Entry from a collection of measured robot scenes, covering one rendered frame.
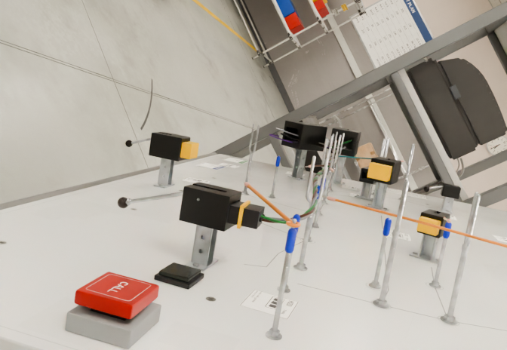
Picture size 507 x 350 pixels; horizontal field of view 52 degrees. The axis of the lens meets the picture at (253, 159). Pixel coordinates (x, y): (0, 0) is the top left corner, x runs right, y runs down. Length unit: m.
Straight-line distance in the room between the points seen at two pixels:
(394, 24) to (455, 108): 6.76
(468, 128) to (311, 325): 1.20
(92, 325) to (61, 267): 0.15
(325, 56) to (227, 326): 7.97
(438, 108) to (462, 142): 0.12
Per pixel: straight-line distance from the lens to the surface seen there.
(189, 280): 0.55
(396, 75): 1.54
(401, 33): 8.30
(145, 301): 0.44
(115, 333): 0.43
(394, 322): 0.57
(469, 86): 1.63
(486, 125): 1.64
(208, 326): 0.48
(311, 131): 1.31
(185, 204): 0.59
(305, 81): 8.36
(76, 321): 0.44
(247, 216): 0.57
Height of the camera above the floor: 1.36
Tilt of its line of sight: 15 degrees down
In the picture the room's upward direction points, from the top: 64 degrees clockwise
